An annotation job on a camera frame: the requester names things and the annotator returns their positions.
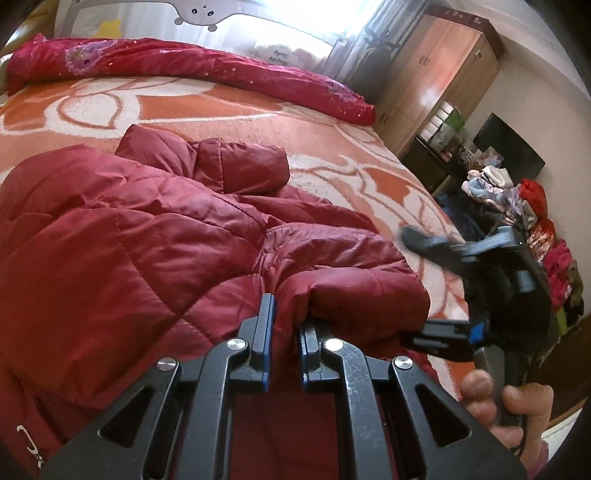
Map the wooden wardrobe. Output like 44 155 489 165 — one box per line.
373 4 503 158

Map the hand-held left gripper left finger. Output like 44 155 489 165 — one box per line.
44 293 278 480

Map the stack of storage boxes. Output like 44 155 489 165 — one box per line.
418 99 465 153

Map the red sequined quilt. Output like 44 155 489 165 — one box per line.
7 37 377 126

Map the dark red quilted jacket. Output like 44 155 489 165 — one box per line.
0 124 432 480

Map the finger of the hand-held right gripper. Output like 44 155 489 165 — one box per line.
401 224 469 274
401 318 486 364

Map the person's right hand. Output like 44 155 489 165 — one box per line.
461 369 555 468

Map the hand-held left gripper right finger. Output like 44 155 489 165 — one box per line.
295 318 529 480

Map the dark desk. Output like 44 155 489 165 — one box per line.
402 136 490 241

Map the grey cartoon bed rail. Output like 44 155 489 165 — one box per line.
34 0 352 77

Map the orange floral blanket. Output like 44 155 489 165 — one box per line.
0 76 472 370

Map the black monitor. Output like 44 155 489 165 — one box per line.
473 113 546 181

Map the pile of clothes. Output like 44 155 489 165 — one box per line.
462 166 585 319

